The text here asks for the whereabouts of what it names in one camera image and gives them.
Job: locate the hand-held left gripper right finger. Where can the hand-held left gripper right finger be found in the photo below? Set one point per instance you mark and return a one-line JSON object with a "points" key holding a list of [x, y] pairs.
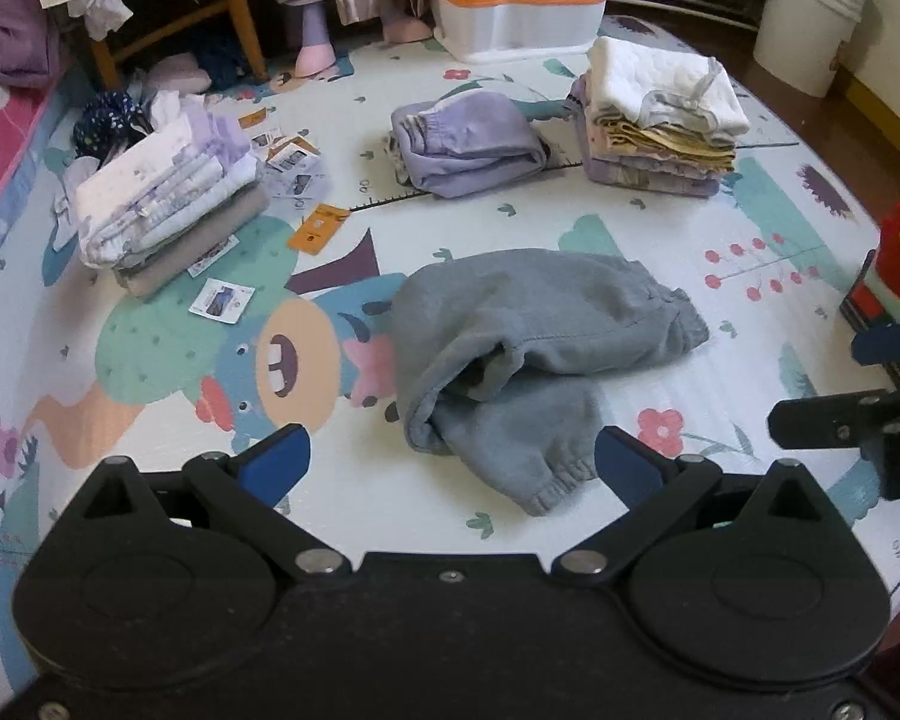
{"points": [[626, 465]]}

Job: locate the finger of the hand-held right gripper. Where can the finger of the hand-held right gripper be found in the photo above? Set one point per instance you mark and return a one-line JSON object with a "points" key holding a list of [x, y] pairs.
{"points": [[892, 345], [825, 416]]}

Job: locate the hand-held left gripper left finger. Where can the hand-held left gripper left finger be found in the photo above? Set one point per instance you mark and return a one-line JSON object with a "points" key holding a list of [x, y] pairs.
{"points": [[274, 461]]}

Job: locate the grey sweat pants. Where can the grey sweat pants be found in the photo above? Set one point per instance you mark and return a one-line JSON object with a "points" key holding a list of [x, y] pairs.
{"points": [[540, 315]]}

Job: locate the stack of folded white lilac clothes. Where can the stack of folded white lilac clothes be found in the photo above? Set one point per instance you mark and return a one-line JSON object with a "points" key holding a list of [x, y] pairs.
{"points": [[165, 195]]}

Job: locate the stack of folded pastel clothes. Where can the stack of folded pastel clothes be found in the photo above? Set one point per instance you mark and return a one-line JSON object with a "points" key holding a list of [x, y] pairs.
{"points": [[660, 112]]}

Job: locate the white photo card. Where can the white photo card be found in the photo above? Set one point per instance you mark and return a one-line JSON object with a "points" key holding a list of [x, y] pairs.
{"points": [[221, 300]]}

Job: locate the orange hang tag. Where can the orange hang tag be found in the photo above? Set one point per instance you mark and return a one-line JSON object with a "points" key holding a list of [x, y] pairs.
{"points": [[316, 229]]}

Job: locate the pile of paper hang tags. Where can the pile of paper hang tags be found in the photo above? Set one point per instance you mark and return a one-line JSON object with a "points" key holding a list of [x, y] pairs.
{"points": [[289, 157]]}

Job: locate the white plastic bucket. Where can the white plastic bucket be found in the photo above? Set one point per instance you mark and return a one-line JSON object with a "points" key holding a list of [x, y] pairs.
{"points": [[810, 22]]}

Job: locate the folded lilac pants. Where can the folded lilac pants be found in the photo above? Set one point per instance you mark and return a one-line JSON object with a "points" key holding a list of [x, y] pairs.
{"points": [[469, 135]]}

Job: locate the navy dotted cloth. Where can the navy dotted cloth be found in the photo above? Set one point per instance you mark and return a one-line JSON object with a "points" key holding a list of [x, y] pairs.
{"points": [[109, 124]]}

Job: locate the lilac slipper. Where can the lilac slipper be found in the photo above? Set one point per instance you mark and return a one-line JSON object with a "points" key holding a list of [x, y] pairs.
{"points": [[176, 75]]}

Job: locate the white pipe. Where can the white pipe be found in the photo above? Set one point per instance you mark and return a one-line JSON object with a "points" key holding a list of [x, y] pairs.
{"points": [[682, 4]]}

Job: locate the wooden chair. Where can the wooden chair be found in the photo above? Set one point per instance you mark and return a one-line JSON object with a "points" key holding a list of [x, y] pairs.
{"points": [[232, 7]]}

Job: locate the white orange potty chair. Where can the white orange potty chair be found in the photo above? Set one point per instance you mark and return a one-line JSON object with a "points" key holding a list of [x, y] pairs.
{"points": [[517, 7]]}

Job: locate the lilac pedestal stand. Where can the lilac pedestal stand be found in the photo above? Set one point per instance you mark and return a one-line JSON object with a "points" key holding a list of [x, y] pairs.
{"points": [[313, 45]]}

